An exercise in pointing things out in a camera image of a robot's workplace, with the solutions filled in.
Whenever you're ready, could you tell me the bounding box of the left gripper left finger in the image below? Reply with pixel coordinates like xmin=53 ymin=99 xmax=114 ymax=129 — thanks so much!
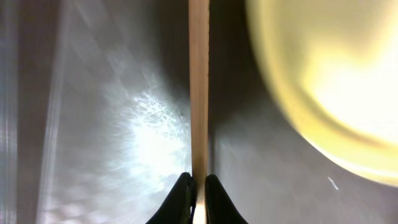
xmin=147 ymin=172 xmax=196 ymax=224

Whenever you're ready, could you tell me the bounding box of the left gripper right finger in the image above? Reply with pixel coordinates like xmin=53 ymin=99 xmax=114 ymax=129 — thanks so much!
xmin=205 ymin=174 xmax=248 ymax=224

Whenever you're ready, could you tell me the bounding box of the yellow plate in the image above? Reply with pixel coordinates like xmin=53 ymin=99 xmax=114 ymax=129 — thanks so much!
xmin=246 ymin=0 xmax=397 ymax=186

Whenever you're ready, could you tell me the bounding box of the wooden chopstick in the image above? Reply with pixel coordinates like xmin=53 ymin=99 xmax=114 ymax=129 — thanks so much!
xmin=188 ymin=0 xmax=210 ymax=224

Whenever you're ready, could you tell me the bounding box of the brown serving tray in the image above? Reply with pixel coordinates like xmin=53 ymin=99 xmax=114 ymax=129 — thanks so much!
xmin=1 ymin=1 xmax=397 ymax=223

